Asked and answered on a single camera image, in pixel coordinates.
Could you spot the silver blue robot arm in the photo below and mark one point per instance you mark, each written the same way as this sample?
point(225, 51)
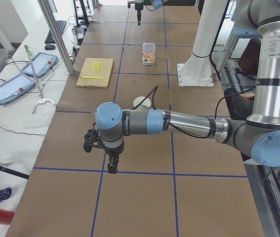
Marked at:
point(156, 4)
point(258, 136)

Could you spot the white round bowl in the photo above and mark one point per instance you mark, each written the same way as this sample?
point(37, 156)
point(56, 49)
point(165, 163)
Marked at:
point(142, 100)

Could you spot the blue teach pendant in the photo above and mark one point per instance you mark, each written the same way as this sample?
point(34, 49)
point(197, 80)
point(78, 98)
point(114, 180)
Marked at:
point(42, 63)
point(15, 87)

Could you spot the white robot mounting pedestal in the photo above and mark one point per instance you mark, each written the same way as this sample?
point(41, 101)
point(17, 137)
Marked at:
point(197, 70)

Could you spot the brown egg from bowl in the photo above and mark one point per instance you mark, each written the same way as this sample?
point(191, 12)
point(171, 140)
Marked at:
point(151, 59)

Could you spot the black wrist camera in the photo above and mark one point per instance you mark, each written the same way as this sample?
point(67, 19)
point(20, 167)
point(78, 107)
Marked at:
point(92, 139)

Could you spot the black computer mouse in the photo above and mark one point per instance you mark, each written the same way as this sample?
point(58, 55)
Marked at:
point(49, 47)

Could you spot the clear plastic egg carton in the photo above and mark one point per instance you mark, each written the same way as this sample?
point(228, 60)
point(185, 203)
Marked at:
point(150, 49)

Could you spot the seated person in black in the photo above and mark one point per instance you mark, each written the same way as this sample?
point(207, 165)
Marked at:
point(240, 106)

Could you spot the blue teach pendant near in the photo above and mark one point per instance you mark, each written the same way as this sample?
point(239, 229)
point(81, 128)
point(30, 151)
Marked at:
point(15, 87)

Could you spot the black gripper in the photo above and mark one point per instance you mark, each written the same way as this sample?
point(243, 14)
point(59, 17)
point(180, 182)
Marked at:
point(112, 153)
point(138, 5)

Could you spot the blue teach pendant far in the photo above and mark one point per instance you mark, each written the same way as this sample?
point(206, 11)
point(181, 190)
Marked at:
point(42, 63)

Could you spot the yellow plastic knife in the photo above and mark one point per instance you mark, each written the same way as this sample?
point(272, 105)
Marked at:
point(92, 77)

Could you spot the bamboo cutting board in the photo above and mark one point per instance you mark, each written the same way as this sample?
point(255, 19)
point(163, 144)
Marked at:
point(105, 71)

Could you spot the aluminium frame post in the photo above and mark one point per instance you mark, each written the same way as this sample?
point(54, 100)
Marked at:
point(49, 17)

